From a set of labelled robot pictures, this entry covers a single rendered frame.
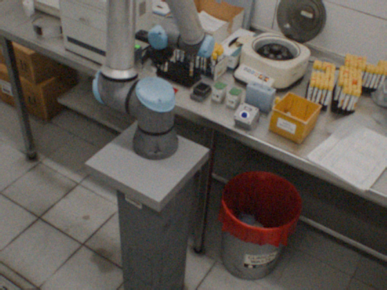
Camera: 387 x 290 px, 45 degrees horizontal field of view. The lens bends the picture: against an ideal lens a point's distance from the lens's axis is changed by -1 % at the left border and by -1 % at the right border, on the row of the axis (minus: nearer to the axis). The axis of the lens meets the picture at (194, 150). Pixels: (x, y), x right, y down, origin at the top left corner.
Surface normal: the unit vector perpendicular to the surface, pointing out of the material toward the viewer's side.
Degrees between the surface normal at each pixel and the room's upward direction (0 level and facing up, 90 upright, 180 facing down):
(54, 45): 0
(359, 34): 90
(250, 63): 90
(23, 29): 0
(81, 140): 0
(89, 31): 90
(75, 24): 90
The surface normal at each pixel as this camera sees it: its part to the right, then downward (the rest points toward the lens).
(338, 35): -0.53, 0.55
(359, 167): 0.07, -0.74
